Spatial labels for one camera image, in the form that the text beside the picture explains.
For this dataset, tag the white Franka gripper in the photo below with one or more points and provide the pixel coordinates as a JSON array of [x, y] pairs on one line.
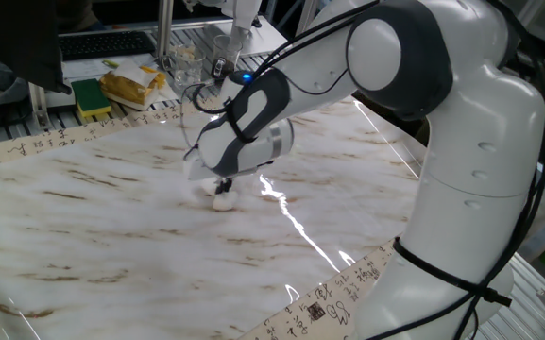
[[199, 171]]

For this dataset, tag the white sponge block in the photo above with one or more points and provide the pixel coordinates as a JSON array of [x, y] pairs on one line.
[[225, 202]]

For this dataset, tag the green and yellow sponge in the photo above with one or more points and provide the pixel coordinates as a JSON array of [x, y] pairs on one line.
[[90, 96]]

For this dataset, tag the glossy marble pattern sheet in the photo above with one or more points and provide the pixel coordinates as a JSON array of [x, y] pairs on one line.
[[135, 245]]

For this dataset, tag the clear glass beaker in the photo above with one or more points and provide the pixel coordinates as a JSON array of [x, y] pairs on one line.
[[227, 49], [187, 68]]

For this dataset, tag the yellow packet with white tissue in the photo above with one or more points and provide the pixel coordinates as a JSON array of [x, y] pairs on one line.
[[128, 85]]

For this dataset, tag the white background device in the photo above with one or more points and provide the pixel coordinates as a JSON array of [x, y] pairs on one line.
[[243, 14]]

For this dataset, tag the black computer keyboard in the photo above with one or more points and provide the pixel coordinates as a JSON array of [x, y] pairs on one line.
[[104, 45]]

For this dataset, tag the beige calligraphy print cloth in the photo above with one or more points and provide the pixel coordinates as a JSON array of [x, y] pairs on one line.
[[40, 141]]

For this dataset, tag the black hanging cloth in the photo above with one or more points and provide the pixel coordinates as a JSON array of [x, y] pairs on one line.
[[12, 38]]

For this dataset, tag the upright aluminium profile post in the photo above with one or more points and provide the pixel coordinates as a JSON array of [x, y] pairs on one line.
[[164, 28]]

